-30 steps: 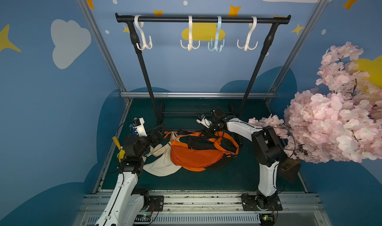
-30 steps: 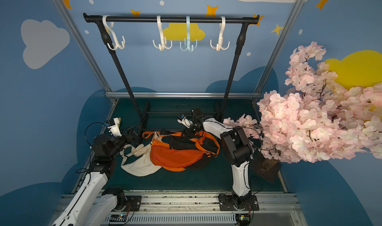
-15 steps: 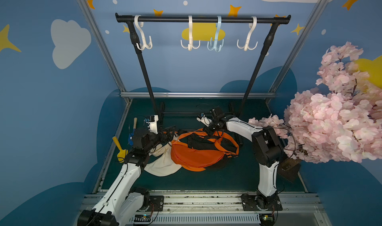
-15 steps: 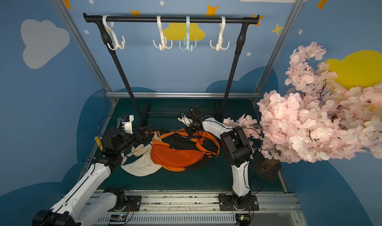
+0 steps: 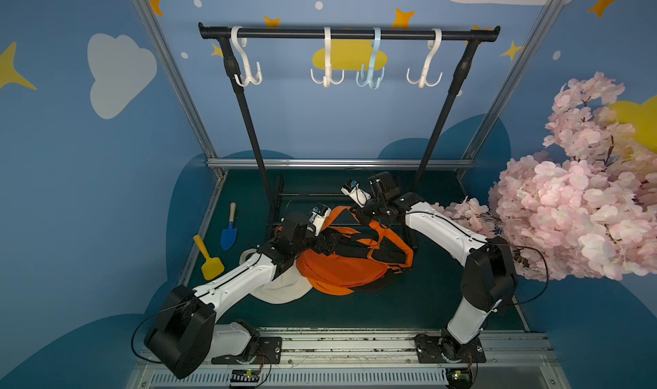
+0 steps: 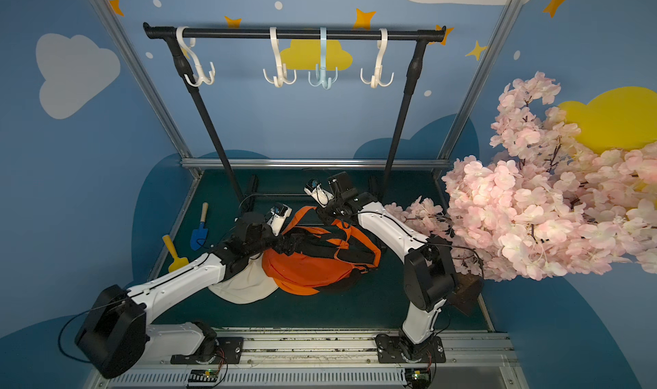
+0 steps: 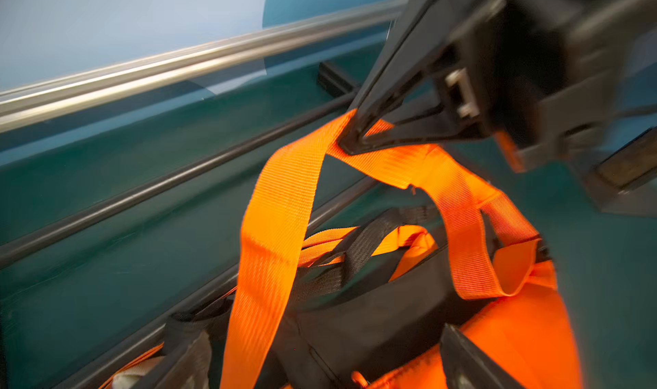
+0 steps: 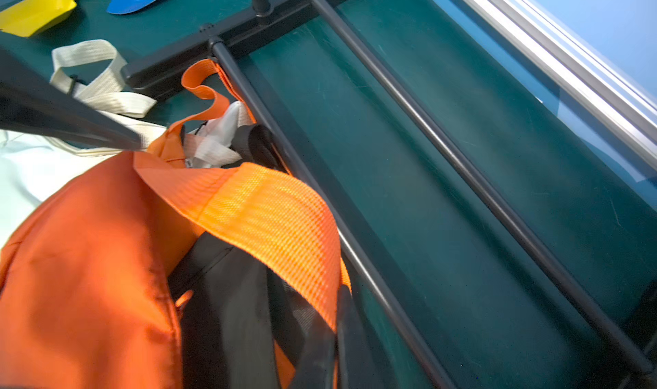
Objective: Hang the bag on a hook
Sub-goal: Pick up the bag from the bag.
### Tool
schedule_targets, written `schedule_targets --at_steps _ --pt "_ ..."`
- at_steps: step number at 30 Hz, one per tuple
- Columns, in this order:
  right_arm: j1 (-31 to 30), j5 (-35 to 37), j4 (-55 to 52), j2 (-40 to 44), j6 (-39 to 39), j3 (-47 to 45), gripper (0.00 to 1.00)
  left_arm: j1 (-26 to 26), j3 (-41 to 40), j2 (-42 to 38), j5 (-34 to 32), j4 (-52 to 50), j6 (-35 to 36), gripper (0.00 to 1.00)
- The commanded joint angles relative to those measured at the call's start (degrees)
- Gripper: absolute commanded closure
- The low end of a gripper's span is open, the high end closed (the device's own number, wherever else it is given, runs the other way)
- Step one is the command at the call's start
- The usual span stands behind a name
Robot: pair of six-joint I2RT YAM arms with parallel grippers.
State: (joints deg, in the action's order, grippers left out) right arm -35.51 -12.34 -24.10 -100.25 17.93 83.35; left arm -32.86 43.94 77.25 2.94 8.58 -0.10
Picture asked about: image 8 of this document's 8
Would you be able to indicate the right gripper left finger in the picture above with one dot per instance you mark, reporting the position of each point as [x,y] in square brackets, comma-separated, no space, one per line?
[31,105]

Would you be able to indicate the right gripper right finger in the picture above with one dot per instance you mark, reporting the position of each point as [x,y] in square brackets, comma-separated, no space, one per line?
[340,358]

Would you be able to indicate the cream crescent bag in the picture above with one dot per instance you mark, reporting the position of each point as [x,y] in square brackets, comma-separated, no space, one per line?
[130,201]

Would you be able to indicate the red-orange sling bag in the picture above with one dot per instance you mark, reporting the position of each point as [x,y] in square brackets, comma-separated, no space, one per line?
[104,318]

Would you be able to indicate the black sling bag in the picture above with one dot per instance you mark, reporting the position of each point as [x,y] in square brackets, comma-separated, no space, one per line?
[246,310]

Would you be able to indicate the yellow toy shovel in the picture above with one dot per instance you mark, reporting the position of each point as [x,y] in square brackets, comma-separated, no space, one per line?
[30,17]

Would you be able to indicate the black clothes rack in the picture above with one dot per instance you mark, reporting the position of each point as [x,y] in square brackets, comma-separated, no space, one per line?
[491,245]

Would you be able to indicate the aluminium frame rail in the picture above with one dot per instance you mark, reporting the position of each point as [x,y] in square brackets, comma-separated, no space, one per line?
[623,107]

